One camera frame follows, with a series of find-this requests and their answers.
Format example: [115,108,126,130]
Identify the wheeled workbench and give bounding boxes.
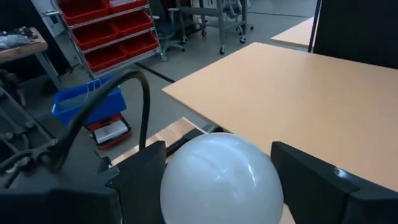
[175,0,254,56]

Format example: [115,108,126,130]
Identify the office chair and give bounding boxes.
[154,15,187,63]

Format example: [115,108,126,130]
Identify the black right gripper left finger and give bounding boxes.
[0,140,169,224]

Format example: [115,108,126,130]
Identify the black divider panel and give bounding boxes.
[307,0,398,70]

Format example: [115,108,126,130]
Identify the red black case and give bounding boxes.
[86,113,133,151]

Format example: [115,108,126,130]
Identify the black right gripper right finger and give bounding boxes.
[271,141,398,224]

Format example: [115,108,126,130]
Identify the black aluminium table frame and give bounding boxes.
[166,123,225,158]

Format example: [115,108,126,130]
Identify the wooden workbench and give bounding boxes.
[0,26,65,91]

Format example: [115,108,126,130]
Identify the red bin shelf rack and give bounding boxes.
[49,0,163,79]

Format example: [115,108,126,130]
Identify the blue plastic bin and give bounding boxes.
[52,77,127,128]

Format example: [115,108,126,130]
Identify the white lightbulb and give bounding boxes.
[159,132,285,224]

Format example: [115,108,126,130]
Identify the beige desk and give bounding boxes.
[269,16,318,50]
[161,42,398,224]

